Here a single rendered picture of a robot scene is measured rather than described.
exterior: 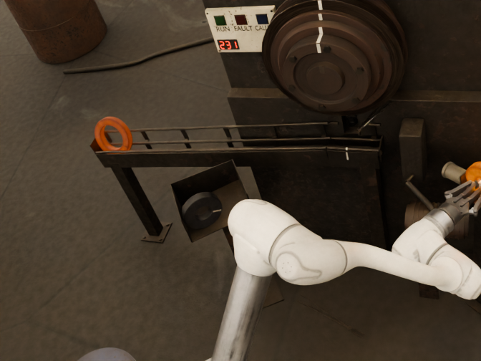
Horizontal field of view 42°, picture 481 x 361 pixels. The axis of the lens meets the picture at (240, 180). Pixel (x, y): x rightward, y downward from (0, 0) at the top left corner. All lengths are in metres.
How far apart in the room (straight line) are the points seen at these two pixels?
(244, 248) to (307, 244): 0.19
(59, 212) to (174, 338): 1.17
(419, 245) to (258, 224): 0.59
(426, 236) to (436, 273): 0.18
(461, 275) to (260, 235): 0.64
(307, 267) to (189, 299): 1.53
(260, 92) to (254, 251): 0.97
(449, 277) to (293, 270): 0.56
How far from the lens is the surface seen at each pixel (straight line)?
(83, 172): 3.87
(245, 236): 1.65
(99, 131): 2.92
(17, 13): 4.83
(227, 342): 1.84
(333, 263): 1.59
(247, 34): 2.31
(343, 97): 2.10
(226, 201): 2.47
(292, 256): 1.52
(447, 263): 1.95
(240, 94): 2.49
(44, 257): 3.54
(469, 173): 2.23
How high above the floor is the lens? 2.38
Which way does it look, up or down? 45 degrees down
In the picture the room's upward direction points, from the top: 20 degrees counter-clockwise
